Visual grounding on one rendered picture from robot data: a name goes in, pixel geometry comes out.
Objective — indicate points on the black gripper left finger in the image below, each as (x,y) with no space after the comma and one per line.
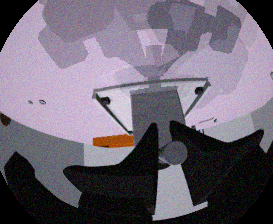
(136,176)

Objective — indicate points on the orange rectangular tray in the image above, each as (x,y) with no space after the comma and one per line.
(120,141)

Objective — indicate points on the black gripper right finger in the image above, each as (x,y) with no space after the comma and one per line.
(209,160)

